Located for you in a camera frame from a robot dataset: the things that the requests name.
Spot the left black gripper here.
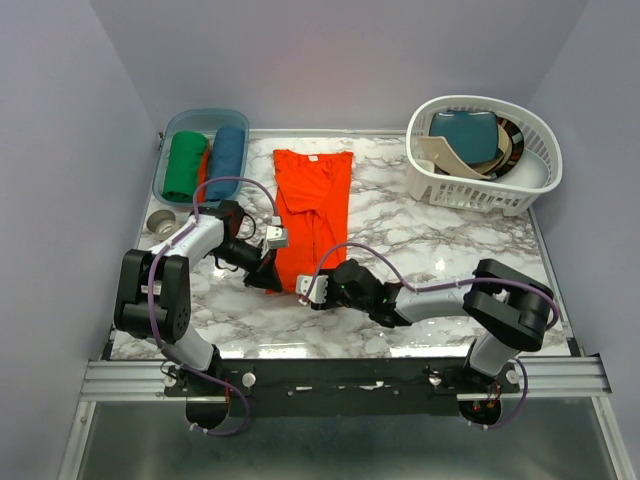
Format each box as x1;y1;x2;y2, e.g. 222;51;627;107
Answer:
208;238;283;293

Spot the orange t shirt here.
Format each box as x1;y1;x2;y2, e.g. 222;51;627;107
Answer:
195;145;211;203
273;149;354;293

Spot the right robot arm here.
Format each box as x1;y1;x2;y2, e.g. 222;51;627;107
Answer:
295;259;558;392

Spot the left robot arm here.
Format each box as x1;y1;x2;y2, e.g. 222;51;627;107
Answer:
114;200;288;395

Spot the tape roll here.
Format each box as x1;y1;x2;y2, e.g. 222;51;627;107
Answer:
146;209;181;241

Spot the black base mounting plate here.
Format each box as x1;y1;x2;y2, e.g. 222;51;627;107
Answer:
164;357;520;417

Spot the rolled orange t shirt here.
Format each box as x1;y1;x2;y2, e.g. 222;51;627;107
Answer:
195;145;211;203

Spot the rolled blue t shirt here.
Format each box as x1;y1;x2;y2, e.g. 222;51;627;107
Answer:
205;125;245;202

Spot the rolled green t shirt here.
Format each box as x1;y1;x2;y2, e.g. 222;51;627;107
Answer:
162;131;209;203

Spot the clear blue plastic bin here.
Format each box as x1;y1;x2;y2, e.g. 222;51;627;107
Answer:
152;108;249;207

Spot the beige garment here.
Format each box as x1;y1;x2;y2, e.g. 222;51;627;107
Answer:
416;136;512;180

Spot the teal folded garment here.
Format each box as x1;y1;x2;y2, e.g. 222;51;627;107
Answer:
429;110;499;165

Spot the white laundry basket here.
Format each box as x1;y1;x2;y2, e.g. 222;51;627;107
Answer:
406;95;563;216

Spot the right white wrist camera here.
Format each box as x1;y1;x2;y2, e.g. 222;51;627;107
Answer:
295;275;329;305

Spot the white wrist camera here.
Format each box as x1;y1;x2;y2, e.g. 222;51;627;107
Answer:
265;225;289;250
295;275;329;305

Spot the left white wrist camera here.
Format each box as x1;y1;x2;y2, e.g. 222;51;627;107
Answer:
265;225;289;250

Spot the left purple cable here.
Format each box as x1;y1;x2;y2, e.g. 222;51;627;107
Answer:
147;177;281;437

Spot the aluminium rail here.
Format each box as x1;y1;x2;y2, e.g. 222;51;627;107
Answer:
80;356;612;402

